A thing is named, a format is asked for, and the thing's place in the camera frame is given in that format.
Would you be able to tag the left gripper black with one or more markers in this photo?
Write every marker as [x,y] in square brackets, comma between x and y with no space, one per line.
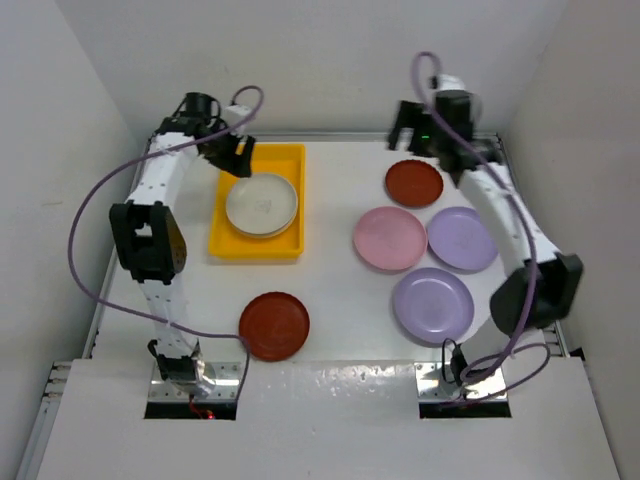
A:
[227,163]

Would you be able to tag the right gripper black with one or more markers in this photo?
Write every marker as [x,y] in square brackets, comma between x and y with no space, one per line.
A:
[410,116]

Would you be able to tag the cream white plate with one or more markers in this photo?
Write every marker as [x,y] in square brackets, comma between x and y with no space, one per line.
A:
[262,203]

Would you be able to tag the red plate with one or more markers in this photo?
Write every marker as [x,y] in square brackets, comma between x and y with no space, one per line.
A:
[413,183]
[275,325]

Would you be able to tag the pink plate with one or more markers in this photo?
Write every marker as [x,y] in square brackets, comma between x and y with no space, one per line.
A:
[389,238]

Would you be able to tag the purple plate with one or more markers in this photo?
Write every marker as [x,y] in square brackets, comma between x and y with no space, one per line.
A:
[458,238]
[433,305]

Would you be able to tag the red plate front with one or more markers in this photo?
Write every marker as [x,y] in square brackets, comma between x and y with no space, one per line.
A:
[275,325]

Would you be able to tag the blue plate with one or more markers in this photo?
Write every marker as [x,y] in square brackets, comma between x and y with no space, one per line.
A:
[266,235]

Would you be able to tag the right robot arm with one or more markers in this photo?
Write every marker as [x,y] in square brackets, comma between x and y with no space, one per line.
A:
[541,282]

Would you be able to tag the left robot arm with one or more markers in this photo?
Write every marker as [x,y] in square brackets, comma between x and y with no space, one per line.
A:
[148,240]

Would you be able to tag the yellow plastic bin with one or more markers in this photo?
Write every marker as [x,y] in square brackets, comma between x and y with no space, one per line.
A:
[286,160]

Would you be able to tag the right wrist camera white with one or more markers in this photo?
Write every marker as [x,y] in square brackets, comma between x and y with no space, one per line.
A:
[446,82]

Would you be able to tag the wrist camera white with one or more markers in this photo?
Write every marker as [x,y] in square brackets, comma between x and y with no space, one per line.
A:
[446,82]
[235,113]

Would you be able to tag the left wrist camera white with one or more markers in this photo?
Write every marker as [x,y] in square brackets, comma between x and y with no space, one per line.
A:
[235,113]

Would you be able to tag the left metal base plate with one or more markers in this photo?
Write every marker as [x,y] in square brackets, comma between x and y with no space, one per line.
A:
[214,383]

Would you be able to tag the metal base plate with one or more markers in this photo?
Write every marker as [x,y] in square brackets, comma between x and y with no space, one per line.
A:
[214,383]
[435,384]

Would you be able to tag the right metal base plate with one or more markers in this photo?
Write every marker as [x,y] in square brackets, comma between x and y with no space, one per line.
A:
[435,384]

